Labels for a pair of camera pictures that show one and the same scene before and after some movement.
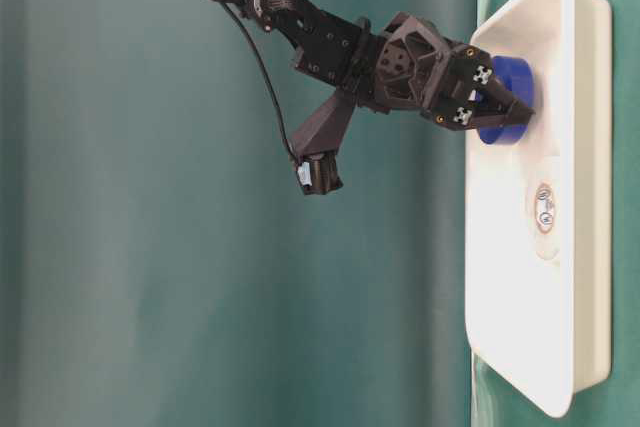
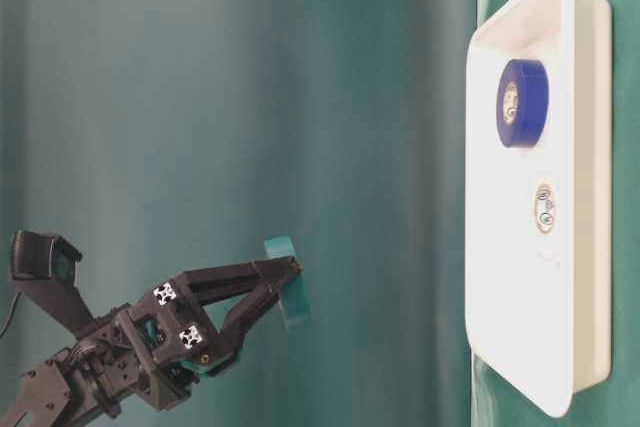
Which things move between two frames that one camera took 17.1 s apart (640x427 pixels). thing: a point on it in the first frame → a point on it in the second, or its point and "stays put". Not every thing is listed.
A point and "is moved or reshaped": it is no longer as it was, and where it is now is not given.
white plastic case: [539, 207] stays put
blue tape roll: [517, 74] is moved or reshaped
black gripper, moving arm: [416, 67] → [155, 347]
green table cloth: [160, 266] stays put
